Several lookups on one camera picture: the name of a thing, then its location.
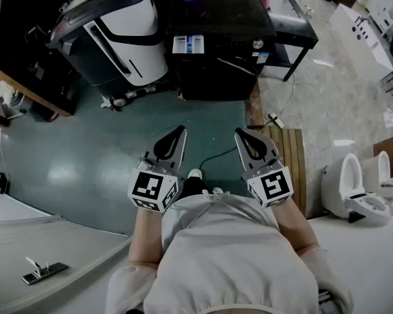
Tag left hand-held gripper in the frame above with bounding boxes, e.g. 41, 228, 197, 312
127, 125, 187, 213

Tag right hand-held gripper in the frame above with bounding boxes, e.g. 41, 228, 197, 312
234, 128, 294, 209

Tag white and blue detergent drawer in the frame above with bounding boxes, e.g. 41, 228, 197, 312
172, 35, 205, 55

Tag person's right forearm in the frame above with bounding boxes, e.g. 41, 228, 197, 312
270, 197, 321, 258

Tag person's left forearm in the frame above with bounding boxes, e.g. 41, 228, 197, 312
128, 204, 167, 271

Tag wooden slatted board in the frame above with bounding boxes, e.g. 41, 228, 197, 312
257, 125, 307, 218

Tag white power strip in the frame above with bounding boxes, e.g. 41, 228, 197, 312
264, 111, 286, 129

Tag person's black trousers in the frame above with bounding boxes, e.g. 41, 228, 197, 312
178, 175, 214, 206

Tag white toilet with open lid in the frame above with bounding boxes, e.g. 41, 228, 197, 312
320, 152, 393, 227

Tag person's white shirt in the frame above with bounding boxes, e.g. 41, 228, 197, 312
104, 190, 355, 314

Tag white and black appliance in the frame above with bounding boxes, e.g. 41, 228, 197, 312
45, 0, 170, 111

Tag black metal table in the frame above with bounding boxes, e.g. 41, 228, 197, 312
267, 0, 320, 82

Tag black washing machine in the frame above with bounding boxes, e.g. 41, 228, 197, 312
165, 0, 278, 102

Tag chrome faucet fitting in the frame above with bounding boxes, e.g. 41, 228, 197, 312
20, 256, 70, 287

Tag black cable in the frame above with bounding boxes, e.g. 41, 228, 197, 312
198, 145, 238, 173

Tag white cable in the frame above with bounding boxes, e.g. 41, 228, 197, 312
276, 73, 317, 119

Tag brown wooden frame structure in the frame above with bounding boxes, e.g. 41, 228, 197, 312
0, 0, 77, 118

